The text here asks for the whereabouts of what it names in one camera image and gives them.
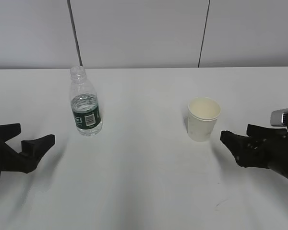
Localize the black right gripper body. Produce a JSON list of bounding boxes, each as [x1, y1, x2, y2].
[[264, 136, 288, 179]]

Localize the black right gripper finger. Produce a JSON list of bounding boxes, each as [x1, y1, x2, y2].
[[246, 124, 288, 140], [220, 130, 270, 168]]

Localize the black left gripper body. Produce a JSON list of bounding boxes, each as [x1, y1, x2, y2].
[[0, 139, 21, 172]]

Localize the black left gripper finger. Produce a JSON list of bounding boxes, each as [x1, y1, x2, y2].
[[0, 123, 21, 141], [20, 134, 55, 173]]

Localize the white paper cup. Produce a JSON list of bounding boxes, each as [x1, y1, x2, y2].
[[187, 97, 221, 142]]

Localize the clear water bottle green label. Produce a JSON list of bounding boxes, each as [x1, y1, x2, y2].
[[69, 66, 102, 137]]

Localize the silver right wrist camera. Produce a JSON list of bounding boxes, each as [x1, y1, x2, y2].
[[270, 108, 288, 128]]

